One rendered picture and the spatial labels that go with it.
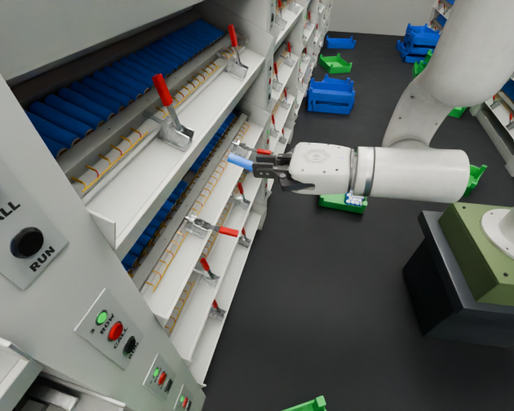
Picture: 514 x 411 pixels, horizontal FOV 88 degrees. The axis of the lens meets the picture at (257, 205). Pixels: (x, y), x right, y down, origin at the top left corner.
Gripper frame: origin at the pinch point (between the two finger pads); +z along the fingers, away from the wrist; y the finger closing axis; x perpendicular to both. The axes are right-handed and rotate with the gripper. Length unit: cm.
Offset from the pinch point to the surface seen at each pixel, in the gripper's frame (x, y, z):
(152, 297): 6.9, 25.7, 12.2
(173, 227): 3.5, 14.6, 13.3
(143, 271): 3.4, 23.8, 13.6
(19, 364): -10.5, 39.2, 6.9
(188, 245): 7.4, 15.0, 11.4
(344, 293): 61, -11, -20
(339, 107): 55, -150, -11
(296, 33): -1, -101, 10
